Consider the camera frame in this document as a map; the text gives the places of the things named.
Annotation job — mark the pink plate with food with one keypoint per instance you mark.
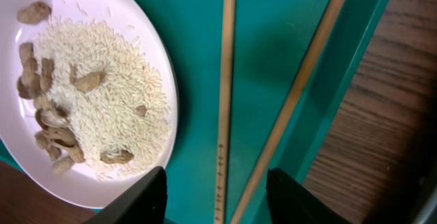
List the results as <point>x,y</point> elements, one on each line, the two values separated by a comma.
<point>89,101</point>

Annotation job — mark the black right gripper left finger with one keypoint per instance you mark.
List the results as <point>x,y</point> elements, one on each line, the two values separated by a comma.
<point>144,202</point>

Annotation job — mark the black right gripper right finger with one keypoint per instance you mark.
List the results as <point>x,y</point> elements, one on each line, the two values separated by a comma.
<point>289,202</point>

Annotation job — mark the wooden chopstick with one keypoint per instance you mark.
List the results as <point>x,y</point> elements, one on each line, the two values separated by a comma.
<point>227,54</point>
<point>308,64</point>

